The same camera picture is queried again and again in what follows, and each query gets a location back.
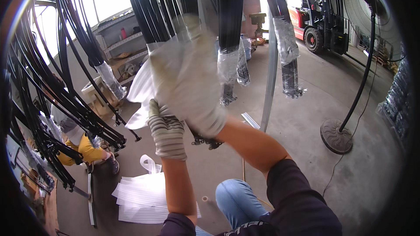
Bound white foam wrapping sheet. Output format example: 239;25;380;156
125;39;186;130

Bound person's right hand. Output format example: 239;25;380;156
149;15;228;139

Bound stack of white foam sheets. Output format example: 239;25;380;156
111;172;201;224

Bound person's left hand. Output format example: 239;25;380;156
147;98;188;161

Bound person's legs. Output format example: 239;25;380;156
196;179;270;236

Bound white plastic bag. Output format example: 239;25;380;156
140;154;163;175

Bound black fan cable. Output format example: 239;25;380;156
322;23;383;198

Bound red forklift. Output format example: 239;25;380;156
283;0;351;55

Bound metal angle piece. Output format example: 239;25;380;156
241;112;262;130

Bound grey metal shelf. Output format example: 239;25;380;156
92;10;150;86

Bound wrapped pile of black parts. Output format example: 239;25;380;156
376;54;411;148

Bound metal strip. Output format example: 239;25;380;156
87;172;98;227

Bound thin wooden stick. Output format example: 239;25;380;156
241;157;274;210

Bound drill press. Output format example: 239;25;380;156
248;13;269;41

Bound grey metal pole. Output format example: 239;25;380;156
260;7;279;133

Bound black standing fan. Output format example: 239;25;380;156
320;0;405;155

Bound person's body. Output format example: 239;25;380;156
158;159;343;236

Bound wooden stool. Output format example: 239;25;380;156
87;85;123;120

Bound white basin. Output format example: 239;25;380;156
81;76;106;100

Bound plastic-wrapped black rod bundle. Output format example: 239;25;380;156
54;0;128;101
215;0;247;107
236;36;252;87
257;0;306;99

